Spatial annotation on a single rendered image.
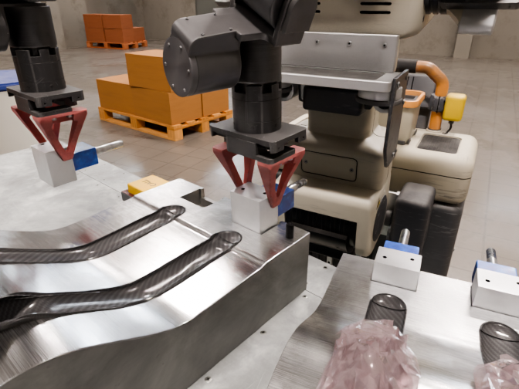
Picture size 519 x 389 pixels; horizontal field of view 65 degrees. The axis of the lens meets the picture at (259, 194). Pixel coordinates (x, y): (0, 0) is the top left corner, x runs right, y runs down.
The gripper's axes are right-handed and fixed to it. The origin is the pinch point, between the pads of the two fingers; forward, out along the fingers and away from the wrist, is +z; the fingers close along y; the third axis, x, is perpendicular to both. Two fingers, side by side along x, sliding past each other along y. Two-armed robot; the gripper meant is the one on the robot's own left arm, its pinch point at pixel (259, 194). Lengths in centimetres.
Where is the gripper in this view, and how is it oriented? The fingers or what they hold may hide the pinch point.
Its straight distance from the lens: 52.3
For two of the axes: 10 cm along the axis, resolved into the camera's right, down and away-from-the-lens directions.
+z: 0.2, 8.9, 4.6
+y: 7.5, 2.9, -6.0
